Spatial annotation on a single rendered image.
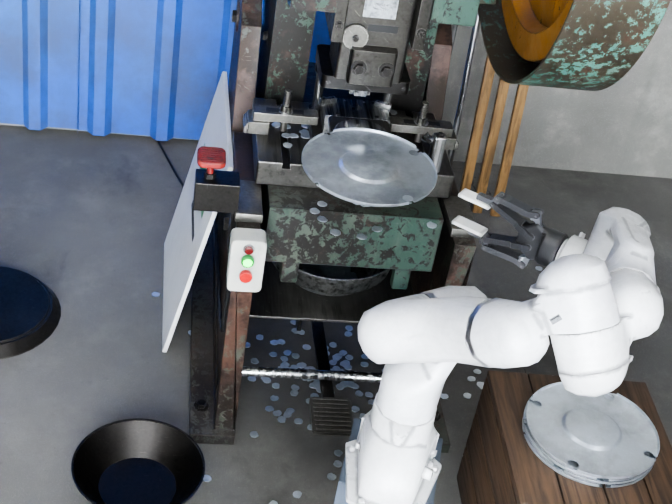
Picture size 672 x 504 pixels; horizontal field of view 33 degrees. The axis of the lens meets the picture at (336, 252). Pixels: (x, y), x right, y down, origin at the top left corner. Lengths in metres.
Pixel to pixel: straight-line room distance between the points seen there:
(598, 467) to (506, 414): 0.23
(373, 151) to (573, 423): 0.72
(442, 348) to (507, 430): 0.65
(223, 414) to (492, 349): 1.14
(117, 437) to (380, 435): 0.86
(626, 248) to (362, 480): 0.62
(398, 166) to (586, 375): 0.83
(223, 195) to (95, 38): 1.43
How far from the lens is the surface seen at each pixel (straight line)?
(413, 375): 2.00
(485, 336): 1.74
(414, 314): 1.87
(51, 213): 3.54
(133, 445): 2.74
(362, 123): 2.54
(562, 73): 2.32
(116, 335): 3.07
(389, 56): 2.44
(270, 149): 2.54
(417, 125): 2.64
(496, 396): 2.54
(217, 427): 2.78
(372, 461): 2.06
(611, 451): 2.46
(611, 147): 4.23
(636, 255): 1.94
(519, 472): 2.38
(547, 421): 2.48
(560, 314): 1.72
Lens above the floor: 1.97
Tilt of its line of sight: 34 degrees down
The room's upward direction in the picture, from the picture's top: 10 degrees clockwise
